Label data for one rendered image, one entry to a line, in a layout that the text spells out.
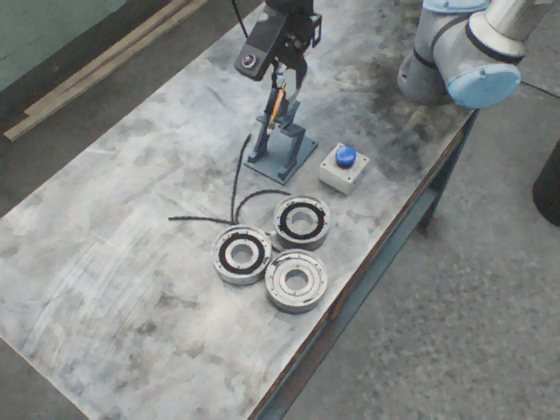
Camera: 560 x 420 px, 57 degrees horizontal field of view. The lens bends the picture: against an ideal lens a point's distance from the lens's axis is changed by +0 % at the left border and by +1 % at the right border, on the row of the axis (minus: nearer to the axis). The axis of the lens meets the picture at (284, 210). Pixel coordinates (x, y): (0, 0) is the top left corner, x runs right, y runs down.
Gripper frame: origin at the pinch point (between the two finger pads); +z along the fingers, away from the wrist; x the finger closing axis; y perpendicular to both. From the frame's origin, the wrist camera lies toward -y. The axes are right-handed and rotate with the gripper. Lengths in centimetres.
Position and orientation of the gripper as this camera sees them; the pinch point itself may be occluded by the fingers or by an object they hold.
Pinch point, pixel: (280, 95)
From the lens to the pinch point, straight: 94.2
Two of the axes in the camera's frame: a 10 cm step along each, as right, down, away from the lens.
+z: 0.1, 5.4, 8.4
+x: -8.3, -4.6, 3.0
